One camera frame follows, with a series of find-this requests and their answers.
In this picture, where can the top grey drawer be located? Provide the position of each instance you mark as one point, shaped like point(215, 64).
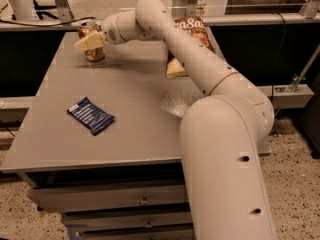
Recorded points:
point(91, 198)

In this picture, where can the orange soda can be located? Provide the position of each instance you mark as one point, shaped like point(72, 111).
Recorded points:
point(85, 27)

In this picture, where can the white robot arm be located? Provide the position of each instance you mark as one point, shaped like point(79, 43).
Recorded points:
point(219, 134)

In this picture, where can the grey drawer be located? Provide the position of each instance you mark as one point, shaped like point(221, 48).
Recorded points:
point(126, 220)
point(91, 198)
point(162, 233)

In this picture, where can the grey metal rail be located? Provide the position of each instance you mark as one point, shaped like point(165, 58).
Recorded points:
point(224, 20)

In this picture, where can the middle grey drawer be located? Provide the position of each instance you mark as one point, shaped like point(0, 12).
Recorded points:
point(126, 220)

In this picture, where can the grey drawer cabinet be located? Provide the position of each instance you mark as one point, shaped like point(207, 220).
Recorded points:
point(122, 153)

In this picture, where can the brown yellow chip bag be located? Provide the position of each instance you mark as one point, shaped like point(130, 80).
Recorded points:
point(195, 28)

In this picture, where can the grey metal frame post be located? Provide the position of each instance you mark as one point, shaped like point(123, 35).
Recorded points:
point(64, 11)

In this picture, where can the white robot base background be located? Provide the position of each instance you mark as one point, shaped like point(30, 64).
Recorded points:
point(23, 9)

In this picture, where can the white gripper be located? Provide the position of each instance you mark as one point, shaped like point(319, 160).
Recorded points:
point(110, 29)

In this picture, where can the blue snack bar wrapper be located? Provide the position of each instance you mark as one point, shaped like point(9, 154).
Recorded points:
point(91, 116)

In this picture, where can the bottom grey drawer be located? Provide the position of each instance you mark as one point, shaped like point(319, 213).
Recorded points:
point(162, 233)

